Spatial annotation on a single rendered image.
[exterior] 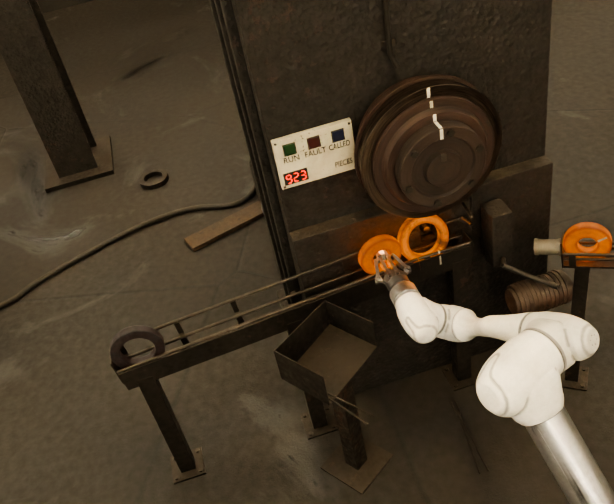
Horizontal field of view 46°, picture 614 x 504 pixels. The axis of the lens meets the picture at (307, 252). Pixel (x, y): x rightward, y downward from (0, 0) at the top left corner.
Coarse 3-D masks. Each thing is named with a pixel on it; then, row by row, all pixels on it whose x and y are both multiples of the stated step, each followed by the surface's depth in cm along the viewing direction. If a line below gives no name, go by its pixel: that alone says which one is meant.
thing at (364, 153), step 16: (432, 80) 216; (448, 80) 217; (400, 96) 214; (416, 96) 211; (432, 96) 213; (464, 96) 215; (480, 96) 217; (384, 112) 212; (400, 112) 213; (496, 112) 222; (368, 128) 218; (384, 128) 215; (496, 128) 225; (368, 144) 217; (496, 144) 229; (368, 160) 220; (496, 160) 233; (368, 176) 224; (368, 192) 227; (384, 208) 233; (448, 208) 240
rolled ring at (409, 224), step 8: (432, 216) 248; (408, 224) 247; (416, 224) 248; (440, 224) 250; (400, 232) 249; (408, 232) 248; (440, 232) 251; (448, 232) 252; (400, 240) 248; (408, 240) 249; (440, 240) 252; (448, 240) 253; (408, 248) 250; (432, 248) 255; (440, 248) 253; (408, 256) 251; (416, 256) 252; (432, 256) 253
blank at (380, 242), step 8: (368, 240) 244; (376, 240) 242; (384, 240) 242; (392, 240) 244; (368, 248) 242; (376, 248) 243; (384, 248) 244; (392, 248) 246; (400, 248) 247; (360, 256) 245; (368, 256) 244; (400, 256) 250; (360, 264) 246; (368, 264) 247; (368, 272) 249
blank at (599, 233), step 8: (576, 224) 241; (584, 224) 239; (592, 224) 238; (568, 232) 242; (576, 232) 240; (584, 232) 239; (592, 232) 238; (600, 232) 237; (608, 232) 238; (568, 240) 243; (576, 240) 242; (600, 240) 239; (608, 240) 238; (568, 248) 245; (576, 248) 244; (584, 248) 246; (592, 248) 244; (600, 248) 241; (608, 248) 240; (576, 256) 246; (584, 256) 245; (592, 256) 244
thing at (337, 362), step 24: (312, 312) 237; (336, 312) 240; (288, 336) 231; (312, 336) 242; (336, 336) 243; (360, 336) 239; (288, 360) 224; (312, 360) 238; (336, 360) 236; (360, 360) 234; (312, 384) 223; (336, 384) 229; (336, 408) 251; (360, 432) 262; (336, 456) 277; (360, 456) 269; (384, 456) 274; (360, 480) 267
